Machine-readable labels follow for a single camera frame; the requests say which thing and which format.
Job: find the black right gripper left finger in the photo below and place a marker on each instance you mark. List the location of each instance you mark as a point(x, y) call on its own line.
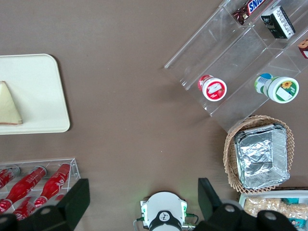
point(72, 202)

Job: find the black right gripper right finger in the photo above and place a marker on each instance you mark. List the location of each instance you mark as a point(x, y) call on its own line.
point(209, 202)

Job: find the triangle sandwich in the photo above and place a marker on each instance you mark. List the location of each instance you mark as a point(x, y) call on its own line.
point(8, 108)

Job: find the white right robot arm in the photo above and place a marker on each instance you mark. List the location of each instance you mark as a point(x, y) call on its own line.
point(163, 202)

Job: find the white snack tray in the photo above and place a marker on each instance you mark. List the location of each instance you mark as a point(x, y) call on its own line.
point(243, 198)

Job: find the small light wicker basket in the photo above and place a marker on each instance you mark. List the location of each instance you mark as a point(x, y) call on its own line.
point(229, 154)

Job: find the beige plastic tray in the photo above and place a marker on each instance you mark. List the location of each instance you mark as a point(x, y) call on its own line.
point(41, 93)

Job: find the red cola bottle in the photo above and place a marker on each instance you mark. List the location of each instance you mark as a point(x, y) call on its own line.
point(56, 180)
point(24, 209)
point(4, 179)
point(24, 185)

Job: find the clear acrylic bottle rack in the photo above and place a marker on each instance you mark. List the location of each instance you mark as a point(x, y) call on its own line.
point(74, 166)

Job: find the rice cracker bag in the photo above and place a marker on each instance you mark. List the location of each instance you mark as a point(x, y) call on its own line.
point(296, 209)
point(262, 204)

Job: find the aluminium foil container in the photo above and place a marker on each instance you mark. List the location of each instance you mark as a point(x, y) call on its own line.
point(260, 156)

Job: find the teal small box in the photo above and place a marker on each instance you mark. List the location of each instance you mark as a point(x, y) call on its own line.
point(297, 222)
point(292, 200)

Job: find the red strawberry yogurt cup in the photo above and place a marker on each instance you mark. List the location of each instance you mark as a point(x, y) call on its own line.
point(214, 89)

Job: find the green lidded yogurt cup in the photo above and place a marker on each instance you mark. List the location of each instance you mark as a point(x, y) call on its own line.
point(281, 89)

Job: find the clear acrylic stepped display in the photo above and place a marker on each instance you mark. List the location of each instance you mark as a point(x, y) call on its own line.
point(231, 53)

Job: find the cookie box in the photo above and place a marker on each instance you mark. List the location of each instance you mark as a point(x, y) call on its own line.
point(304, 49)

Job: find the black small carton box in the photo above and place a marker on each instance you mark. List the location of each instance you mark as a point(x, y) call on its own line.
point(276, 22)

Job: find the Snickers chocolate bar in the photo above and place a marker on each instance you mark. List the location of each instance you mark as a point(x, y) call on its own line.
point(252, 6)

